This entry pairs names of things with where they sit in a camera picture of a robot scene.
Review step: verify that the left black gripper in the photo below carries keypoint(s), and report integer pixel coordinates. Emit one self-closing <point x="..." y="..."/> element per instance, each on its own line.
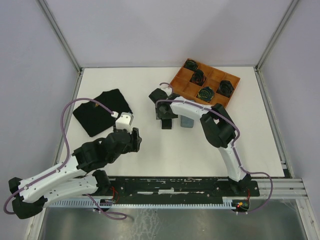
<point x="135" y="144"/>

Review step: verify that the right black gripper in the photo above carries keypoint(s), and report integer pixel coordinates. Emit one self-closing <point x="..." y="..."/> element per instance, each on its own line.
<point x="159" y="115"/>

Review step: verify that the black glasses case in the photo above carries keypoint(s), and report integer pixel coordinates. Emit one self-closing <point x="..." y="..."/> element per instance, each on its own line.
<point x="166" y="124"/>

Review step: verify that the grey-blue glasses case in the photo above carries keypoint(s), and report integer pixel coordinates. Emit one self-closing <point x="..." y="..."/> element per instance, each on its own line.
<point x="186" y="122"/>

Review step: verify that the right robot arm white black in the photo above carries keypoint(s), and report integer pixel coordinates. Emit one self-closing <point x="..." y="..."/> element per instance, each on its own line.
<point x="218" y="127"/>

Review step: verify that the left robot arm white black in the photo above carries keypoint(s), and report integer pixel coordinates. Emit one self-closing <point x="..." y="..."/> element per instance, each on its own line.
<point x="81" y="174"/>

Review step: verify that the orange wooden divider tray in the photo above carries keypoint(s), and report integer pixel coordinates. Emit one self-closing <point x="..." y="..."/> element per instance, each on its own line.
<point x="204" y="84"/>

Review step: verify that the black folded t-shirt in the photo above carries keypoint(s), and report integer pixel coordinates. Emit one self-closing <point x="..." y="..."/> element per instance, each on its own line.
<point x="94" y="119"/>

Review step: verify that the rolled dark tie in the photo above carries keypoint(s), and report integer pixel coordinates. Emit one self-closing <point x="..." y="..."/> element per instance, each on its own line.
<point x="225" y="88"/>
<point x="198" y="77"/>
<point x="190" y="65"/>

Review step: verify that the rolled dark tie top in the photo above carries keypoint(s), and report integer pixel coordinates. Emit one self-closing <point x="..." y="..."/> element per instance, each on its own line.
<point x="190" y="65"/>

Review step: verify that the rolled dark tie right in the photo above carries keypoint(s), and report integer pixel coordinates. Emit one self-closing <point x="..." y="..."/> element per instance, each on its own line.
<point x="225" y="88"/>

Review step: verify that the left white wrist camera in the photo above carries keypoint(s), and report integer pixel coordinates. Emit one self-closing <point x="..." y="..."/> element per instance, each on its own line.
<point x="124" y="122"/>

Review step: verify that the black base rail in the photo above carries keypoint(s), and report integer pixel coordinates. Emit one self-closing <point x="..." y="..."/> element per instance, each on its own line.
<point x="176" y="190"/>

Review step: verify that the right aluminium frame post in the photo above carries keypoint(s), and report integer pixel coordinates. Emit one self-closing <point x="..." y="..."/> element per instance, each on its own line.
<point x="277" y="33"/>

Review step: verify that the aluminium frame post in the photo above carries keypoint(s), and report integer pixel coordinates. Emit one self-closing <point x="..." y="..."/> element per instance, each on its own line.
<point x="277" y="33"/>
<point x="44" y="6"/>

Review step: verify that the left aluminium frame post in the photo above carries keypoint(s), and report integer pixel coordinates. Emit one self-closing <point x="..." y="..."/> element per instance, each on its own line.
<point x="44" y="6"/>

